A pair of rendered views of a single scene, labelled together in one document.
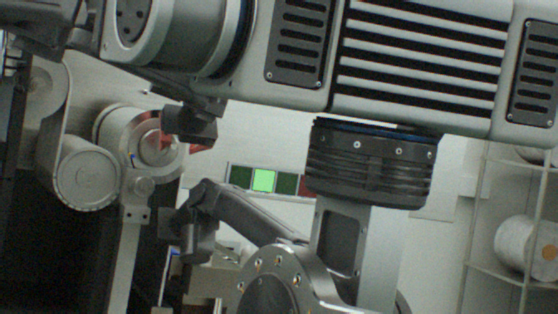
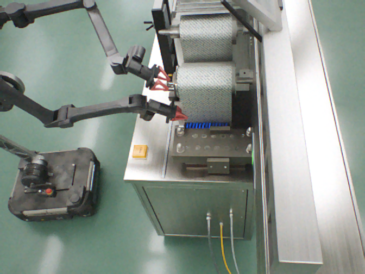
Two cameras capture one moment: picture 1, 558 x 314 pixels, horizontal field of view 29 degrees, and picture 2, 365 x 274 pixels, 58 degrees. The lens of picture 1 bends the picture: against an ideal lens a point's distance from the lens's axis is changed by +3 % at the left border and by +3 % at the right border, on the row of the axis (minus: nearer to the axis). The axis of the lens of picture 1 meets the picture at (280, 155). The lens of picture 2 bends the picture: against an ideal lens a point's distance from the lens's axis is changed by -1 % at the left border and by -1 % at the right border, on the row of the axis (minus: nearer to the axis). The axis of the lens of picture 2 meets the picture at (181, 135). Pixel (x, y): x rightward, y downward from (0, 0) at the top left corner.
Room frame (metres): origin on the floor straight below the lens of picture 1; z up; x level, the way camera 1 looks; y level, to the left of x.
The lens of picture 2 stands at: (2.67, -0.66, 2.31)
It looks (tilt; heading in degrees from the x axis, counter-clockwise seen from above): 53 degrees down; 127
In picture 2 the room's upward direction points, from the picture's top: 12 degrees counter-clockwise
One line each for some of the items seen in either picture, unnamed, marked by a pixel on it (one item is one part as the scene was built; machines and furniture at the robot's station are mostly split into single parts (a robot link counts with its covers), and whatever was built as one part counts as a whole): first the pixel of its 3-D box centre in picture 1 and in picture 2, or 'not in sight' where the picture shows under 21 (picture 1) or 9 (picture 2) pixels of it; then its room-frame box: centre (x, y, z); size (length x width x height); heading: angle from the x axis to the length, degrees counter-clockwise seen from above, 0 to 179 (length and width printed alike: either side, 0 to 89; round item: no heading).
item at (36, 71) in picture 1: (31, 83); (177, 31); (1.92, 0.47, 1.33); 0.06 x 0.06 x 0.06; 22
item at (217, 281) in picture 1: (198, 263); (215, 145); (2.26, 0.14, 1.00); 0.40 x 0.16 x 0.06; 22
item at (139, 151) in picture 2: not in sight; (139, 151); (1.88, 0.01, 0.91); 0.07 x 0.07 x 0.02; 22
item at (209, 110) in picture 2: (159, 213); (206, 112); (2.17, 0.23, 1.10); 0.23 x 0.01 x 0.18; 22
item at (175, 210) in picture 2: not in sight; (209, 70); (1.73, 1.13, 0.43); 2.52 x 0.64 x 0.86; 112
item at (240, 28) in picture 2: not in sight; (244, 28); (2.22, 0.58, 1.33); 0.07 x 0.07 x 0.07; 22
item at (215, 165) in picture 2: not in sight; (218, 166); (2.31, 0.06, 0.96); 0.10 x 0.03 x 0.11; 22
